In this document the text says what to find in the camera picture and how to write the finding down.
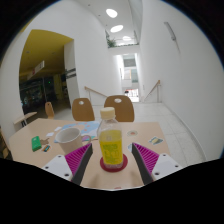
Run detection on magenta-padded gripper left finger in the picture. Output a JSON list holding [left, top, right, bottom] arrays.
[[41, 142, 94, 186]]

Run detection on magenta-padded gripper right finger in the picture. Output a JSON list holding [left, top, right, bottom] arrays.
[[130, 142, 183, 186]]

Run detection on clear bottle with yellow label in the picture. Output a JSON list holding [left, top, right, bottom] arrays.
[[96, 106, 124, 169]]

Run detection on rectangular picture card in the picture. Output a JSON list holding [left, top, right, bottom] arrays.
[[148, 136, 165, 146]]

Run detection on beige ceramic cup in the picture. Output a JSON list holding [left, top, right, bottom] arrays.
[[54, 127, 83, 155]]

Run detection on flat round red coaster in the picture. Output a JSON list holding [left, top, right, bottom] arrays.
[[99, 153, 129, 173]]

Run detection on round picture card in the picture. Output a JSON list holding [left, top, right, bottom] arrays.
[[126, 129, 139, 137]]

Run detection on small green box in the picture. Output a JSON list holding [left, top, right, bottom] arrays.
[[31, 135, 42, 153]]

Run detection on wooden chair with oval hole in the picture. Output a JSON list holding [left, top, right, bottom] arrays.
[[71, 97, 96, 122], [103, 94, 136, 123]]

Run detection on light wooden side table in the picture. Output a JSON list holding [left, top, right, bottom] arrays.
[[13, 111, 38, 128]]

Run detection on wooden stair handrail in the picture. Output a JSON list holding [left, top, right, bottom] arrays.
[[143, 79, 161, 103], [83, 85, 108, 101]]

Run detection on dark shop shelf unit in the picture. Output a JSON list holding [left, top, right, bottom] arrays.
[[19, 76, 64, 108]]

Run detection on white hanging sign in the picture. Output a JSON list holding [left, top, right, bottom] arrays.
[[26, 60, 46, 80]]

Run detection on green balcony plant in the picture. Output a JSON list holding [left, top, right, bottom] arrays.
[[106, 38, 117, 48]]

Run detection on round ceiling lights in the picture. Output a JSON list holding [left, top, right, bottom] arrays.
[[105, 8, 133, 42]]

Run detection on dark striped wall sign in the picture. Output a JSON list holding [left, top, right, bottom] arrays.
[[65, 67, 77, 80]]

